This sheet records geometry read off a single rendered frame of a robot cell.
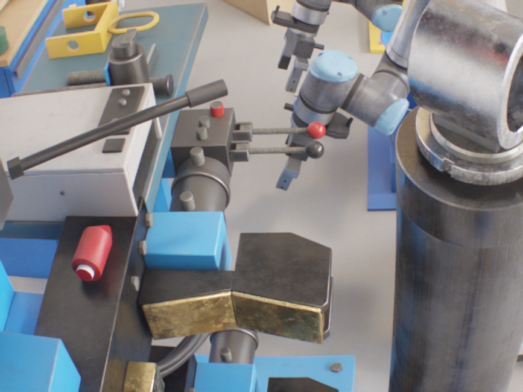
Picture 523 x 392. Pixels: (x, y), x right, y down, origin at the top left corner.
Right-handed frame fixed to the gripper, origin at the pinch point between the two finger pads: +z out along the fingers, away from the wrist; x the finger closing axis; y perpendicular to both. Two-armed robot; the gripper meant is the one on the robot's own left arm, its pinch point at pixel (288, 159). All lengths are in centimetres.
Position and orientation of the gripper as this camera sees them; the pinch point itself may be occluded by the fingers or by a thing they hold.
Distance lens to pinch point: 206.0
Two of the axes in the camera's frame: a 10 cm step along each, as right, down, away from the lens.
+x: -1.7, 7.5, -6.3
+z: -2.8, 5.8, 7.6
